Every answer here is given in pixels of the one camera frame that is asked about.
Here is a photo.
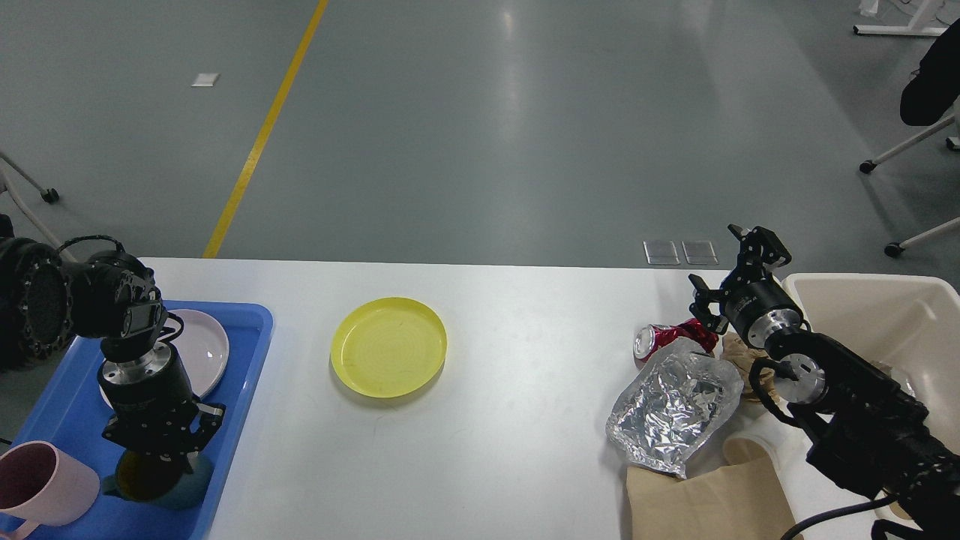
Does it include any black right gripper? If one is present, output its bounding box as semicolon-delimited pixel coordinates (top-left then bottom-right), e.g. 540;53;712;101
687;224;810;351

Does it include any grey chair leg with caster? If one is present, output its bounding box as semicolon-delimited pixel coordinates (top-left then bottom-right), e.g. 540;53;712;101
0;150;61;263

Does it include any pink plastic plate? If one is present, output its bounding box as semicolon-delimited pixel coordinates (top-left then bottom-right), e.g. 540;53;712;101
96;307;230;408

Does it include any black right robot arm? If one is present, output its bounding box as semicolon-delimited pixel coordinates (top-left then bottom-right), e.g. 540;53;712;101
689;224;959;539

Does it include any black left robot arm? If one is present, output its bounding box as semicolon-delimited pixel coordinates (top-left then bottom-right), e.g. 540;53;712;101
1;237;226;473

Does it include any crushed red soda can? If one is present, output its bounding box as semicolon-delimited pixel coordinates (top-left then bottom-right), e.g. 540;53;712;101
633;318;719;365

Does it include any blue plastic tray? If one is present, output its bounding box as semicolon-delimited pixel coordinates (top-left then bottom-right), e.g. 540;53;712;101
14;301;274;539

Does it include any yellow plastic plate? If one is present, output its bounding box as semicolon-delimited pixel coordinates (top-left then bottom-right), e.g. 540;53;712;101
330;297;447;399

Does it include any crumpled brown paper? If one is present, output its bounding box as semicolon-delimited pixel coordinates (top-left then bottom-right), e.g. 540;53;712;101
720;331;769;403

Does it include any brown paper bag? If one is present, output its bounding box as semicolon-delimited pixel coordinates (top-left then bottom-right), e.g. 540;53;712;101
626;457;796;539

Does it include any white office chair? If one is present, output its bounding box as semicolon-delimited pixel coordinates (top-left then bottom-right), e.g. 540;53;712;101
859;105;960;259

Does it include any floor outlet cover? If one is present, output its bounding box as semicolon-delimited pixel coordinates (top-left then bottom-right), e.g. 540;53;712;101
681;241;719;266
643;240;681;266

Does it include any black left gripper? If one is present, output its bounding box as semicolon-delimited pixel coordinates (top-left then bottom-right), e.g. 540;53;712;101
98;343;226;469

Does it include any crumpled silver foil bag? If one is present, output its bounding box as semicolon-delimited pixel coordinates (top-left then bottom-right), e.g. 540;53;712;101
604;337;744;479

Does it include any teal mug yellow inside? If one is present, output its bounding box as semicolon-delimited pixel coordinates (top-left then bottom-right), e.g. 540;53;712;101
100;450;214;510

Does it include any white desk base far right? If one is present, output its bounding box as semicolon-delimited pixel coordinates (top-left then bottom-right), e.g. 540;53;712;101
851;1;959;38

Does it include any right floor outlet cover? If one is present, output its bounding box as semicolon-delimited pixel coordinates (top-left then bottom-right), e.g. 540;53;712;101
681;241;719;266

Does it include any beige plastic bin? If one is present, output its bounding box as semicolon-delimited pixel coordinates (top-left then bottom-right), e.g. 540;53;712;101
780;273;960;521

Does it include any left floor outlet cover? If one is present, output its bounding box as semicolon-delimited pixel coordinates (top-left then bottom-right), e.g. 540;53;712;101
643;240;681;266

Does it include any pink plastic mug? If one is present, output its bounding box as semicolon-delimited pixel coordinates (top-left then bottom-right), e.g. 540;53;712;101
1;440;101;539

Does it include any white paper cup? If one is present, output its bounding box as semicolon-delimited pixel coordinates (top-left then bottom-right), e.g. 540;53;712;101
722;415;789;470

